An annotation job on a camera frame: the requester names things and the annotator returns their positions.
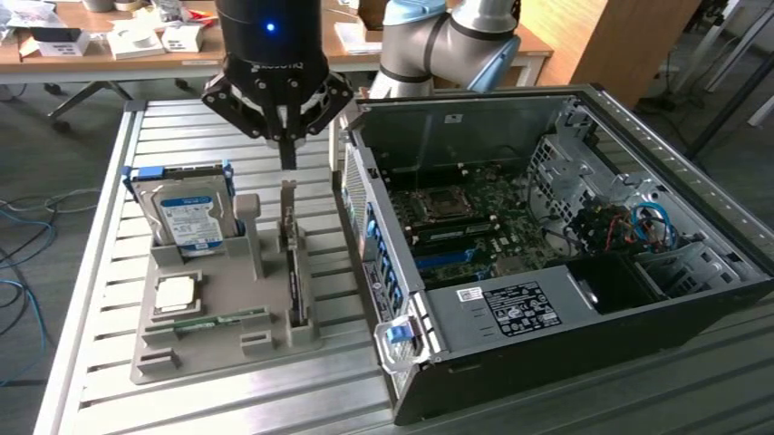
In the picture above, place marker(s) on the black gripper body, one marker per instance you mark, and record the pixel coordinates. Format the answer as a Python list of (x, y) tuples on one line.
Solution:
[(273, 54)]

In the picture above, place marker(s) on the white paper stack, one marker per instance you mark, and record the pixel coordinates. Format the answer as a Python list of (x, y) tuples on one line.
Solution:
[(357, 38)]

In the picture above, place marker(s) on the small white box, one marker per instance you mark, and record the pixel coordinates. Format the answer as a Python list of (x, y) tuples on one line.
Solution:
[(182, 38)]

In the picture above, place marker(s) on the flat white box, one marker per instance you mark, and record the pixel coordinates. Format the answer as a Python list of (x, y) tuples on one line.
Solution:
[(136, 43)]

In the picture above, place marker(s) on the hard disk in blue caddy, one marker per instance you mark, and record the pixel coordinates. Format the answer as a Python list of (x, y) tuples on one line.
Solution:
[(187, 217)]

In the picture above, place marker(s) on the tape roll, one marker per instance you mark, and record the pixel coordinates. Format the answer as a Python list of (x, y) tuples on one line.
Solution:
[(127, 4)]

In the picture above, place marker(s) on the metal CPU socket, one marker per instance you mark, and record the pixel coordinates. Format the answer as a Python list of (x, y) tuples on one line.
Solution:
[(445, 204)]

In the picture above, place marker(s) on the grey mug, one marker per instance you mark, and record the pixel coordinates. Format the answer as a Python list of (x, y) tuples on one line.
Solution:
[(96, 4)]

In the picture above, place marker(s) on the green RAM stick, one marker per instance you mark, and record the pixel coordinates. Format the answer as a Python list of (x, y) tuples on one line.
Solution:
[(206, 321), (454, 232)]

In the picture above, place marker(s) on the white box with black lid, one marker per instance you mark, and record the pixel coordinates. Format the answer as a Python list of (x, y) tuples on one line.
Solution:
[(60, 47)]

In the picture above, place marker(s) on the blue expansion slot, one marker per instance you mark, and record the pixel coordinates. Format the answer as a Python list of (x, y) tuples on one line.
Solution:
[(445, 260)]

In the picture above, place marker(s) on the grey plastic parts rack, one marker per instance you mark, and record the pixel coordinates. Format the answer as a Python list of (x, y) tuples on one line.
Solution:
[(242, 294)]

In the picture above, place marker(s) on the silver CPU chip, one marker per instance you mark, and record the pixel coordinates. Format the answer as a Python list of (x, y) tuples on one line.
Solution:
[(175, 292)]

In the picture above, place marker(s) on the clear plastic bag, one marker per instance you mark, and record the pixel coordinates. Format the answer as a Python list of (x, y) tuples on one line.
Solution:
[(24, 16)]

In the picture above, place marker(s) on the green motherboard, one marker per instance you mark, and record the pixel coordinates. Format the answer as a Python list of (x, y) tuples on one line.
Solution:
[(538, 240)]

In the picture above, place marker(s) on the silver chipset heatsink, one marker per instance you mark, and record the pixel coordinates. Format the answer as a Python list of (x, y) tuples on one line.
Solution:
[(514, 267)]

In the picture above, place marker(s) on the blue case latch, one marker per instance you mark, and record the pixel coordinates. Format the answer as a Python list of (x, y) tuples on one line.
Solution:
[(398, 336)]

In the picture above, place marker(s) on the grey power supply unit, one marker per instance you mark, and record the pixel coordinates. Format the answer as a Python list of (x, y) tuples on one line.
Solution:
[(459, 326)]

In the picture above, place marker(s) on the wooden cabinet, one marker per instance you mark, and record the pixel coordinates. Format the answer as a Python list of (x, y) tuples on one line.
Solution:
[(636, 45)]

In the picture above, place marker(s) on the open black PC case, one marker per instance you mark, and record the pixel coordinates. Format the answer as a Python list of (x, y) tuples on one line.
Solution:
[(545, 362)]

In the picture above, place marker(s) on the silver disk bay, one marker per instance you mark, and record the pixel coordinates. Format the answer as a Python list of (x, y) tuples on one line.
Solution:
[(689, 272)]

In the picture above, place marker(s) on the white table leg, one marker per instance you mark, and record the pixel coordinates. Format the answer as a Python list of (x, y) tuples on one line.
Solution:
[(762, 113)]

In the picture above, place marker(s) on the wooden desk white frame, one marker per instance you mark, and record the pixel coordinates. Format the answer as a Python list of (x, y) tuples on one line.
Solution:
[(363, 61), (96, 62)]

